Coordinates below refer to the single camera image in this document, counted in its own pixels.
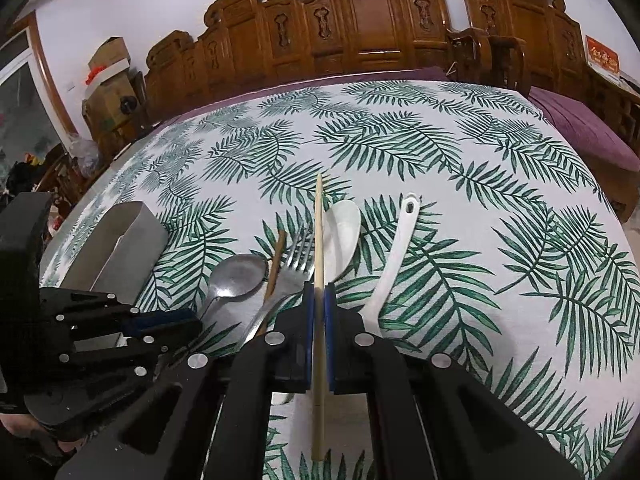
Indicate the cluttered wooden chair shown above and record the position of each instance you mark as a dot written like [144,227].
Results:
[65,175]

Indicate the carved wooden sofa bench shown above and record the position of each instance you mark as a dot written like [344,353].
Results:
[360,15]

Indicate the wood framed glass door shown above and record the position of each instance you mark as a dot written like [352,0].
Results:
[20,95]

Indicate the person's left hand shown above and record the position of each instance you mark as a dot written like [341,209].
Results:
[35,440]

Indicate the crumpled translucent plastic bag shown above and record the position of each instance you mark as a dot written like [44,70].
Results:
[86,155]

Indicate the orange red cloth item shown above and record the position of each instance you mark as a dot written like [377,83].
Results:
[96,75]

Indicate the flat white box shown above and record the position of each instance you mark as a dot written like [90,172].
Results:
[107,80]

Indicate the small brown cardboard box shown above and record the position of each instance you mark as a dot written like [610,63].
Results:
[111,52]

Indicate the leaf print tablecloth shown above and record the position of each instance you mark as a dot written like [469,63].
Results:
[450,170]

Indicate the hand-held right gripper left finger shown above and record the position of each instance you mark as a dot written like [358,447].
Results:
[250,370]

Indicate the dark brown chopstick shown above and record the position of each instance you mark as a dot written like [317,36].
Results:
[275,270]

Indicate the grey metal tray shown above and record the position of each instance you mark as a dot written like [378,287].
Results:
[125,255]

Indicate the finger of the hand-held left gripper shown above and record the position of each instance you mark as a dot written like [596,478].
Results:
[160,321]
[120,365]

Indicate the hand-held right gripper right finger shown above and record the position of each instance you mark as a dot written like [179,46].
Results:
[380,370]

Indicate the metal spoon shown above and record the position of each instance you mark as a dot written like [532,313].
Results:
[237,275]

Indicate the square purple seat cushion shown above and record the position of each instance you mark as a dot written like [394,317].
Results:
[590,130]

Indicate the large brown cardboard box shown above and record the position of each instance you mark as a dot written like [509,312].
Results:
[112,110]

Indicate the small black fan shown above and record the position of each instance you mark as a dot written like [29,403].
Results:
[128,103]

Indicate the wooden side table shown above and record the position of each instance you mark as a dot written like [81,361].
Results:
[625,105]

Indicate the light wooden chopstick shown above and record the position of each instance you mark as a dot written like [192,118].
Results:
[318,240]

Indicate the pile of black bags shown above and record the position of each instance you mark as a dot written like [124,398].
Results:
[21,177]

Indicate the red printed calendar box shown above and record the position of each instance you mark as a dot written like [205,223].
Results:
[602,59]

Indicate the carved wooden armchair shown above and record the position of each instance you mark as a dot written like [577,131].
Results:
[550,25]

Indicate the metal fork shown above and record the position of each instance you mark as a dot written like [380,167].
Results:
[292,265]

